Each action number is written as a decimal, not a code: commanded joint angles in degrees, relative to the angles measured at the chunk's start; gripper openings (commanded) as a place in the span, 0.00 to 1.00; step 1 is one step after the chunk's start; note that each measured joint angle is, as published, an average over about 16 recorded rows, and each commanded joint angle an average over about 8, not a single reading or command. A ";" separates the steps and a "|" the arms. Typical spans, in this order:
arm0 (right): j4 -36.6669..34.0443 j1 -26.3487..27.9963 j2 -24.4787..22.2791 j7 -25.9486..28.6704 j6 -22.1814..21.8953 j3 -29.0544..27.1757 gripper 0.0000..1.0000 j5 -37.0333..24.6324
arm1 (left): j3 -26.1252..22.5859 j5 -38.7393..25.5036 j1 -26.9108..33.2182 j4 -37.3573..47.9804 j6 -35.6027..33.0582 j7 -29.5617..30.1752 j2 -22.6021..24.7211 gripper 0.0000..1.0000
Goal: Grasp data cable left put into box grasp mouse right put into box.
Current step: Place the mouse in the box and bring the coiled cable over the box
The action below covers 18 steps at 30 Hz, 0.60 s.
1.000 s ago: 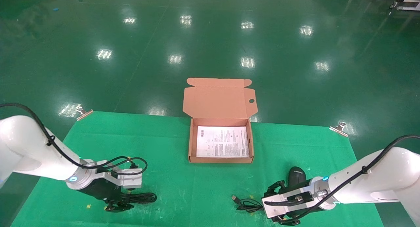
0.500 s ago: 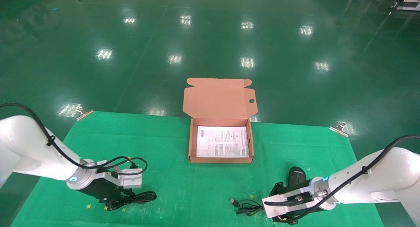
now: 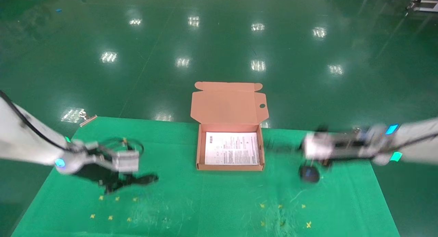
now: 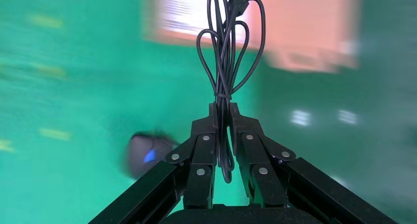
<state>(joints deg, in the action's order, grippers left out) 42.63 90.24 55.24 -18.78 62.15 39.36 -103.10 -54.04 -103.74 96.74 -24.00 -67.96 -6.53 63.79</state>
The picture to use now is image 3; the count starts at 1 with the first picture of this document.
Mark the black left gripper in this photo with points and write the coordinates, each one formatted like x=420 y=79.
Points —
x=94 y=173

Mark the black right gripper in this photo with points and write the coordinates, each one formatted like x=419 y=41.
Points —
x=345 y=144

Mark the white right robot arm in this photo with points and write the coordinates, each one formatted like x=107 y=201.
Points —
x=421 y=151

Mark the open brown cardboard box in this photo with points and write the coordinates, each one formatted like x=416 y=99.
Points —
x=226 y=107

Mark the white printed instruction sheet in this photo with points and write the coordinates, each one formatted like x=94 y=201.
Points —
x=232 y=148

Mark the green table cloth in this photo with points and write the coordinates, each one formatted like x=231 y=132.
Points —
x=205 y=202

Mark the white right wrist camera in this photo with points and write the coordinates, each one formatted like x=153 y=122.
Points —
x=318 y=146

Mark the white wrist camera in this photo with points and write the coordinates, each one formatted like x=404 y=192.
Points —
x=318 y=146
x=126 y=161

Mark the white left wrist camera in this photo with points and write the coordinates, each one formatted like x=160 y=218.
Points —
x=126 y=161

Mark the white metal frame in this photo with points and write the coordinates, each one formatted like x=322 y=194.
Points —
x=432 y=10

